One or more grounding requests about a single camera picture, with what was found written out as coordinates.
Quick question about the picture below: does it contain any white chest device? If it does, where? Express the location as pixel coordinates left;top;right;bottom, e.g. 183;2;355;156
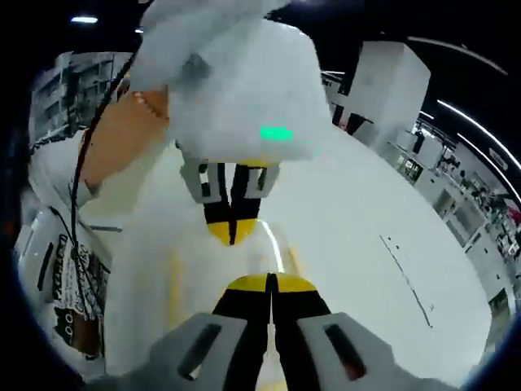
15;205;94;310

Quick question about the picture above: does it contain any clear bag with yellow edges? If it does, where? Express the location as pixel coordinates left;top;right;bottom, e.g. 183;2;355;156
162;219;306;391

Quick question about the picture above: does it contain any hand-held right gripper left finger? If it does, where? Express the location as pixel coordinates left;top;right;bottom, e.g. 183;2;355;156
93;273;273;391

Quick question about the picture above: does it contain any row of white workbenches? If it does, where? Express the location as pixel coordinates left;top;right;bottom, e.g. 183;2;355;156
386;128;521;310

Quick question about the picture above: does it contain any white square pillar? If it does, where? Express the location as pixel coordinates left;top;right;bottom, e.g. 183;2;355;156
345;40;431;154

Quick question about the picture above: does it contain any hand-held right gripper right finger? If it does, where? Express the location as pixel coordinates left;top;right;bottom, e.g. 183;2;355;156
270;273;463;391

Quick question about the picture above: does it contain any black cable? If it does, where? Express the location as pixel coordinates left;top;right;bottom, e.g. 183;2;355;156
68;48;142;359

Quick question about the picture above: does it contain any person's white printed shirt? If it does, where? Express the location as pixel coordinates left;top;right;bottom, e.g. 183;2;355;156
15;130;123;376

